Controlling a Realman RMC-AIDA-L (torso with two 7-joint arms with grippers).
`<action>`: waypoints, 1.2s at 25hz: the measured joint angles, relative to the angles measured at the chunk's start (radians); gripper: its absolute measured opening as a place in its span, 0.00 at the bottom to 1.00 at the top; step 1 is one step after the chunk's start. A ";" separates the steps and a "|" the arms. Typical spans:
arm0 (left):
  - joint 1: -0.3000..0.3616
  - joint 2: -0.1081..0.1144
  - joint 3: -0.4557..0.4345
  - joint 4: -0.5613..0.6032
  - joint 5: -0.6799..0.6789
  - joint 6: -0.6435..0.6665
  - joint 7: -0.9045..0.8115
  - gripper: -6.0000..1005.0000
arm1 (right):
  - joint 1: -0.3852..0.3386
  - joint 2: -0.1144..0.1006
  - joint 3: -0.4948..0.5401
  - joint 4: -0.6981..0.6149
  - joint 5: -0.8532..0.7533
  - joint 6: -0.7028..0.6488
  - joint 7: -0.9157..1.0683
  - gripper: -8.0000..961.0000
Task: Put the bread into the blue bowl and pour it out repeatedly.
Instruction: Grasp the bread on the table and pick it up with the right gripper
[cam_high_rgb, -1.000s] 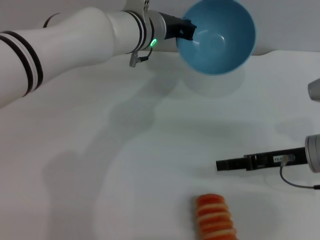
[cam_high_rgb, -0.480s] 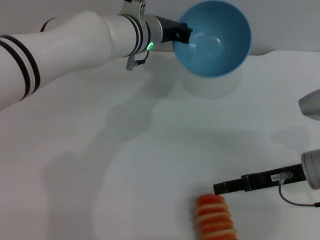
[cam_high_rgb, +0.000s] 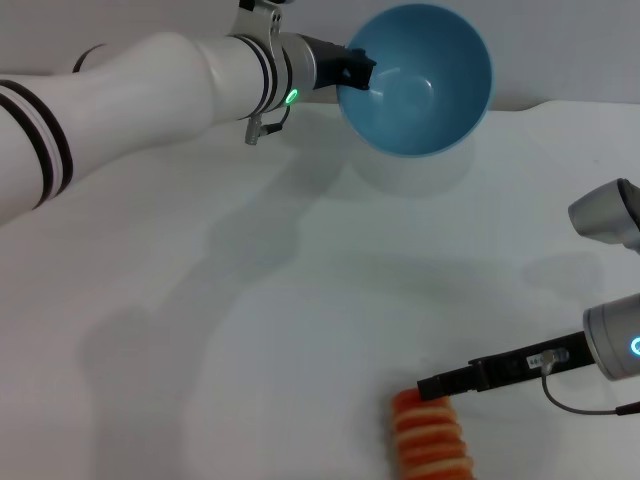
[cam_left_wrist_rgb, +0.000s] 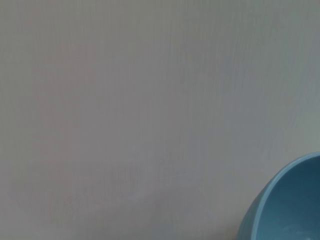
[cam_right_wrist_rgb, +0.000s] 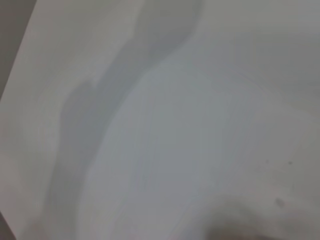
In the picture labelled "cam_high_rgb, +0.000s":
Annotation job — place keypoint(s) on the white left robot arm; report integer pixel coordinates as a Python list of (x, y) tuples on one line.
[(135, 95)]

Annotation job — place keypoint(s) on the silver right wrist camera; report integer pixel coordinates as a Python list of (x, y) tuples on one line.
[(605, 215)]

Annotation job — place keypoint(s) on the orange striped bread loaf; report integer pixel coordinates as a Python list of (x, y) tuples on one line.
[(430, 440)]

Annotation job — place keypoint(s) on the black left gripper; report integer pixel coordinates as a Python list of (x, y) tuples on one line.
[(327, 62)]

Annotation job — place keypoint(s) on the blue bowl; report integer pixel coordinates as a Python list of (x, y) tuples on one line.
[(415, 100)]

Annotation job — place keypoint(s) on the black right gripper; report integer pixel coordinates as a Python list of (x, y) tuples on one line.
[(525, 362)]

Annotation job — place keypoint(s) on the silver left camera bracket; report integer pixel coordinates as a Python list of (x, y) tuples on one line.
[(260, 22)]

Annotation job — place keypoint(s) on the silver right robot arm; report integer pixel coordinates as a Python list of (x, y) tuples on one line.
[(615, 340)]

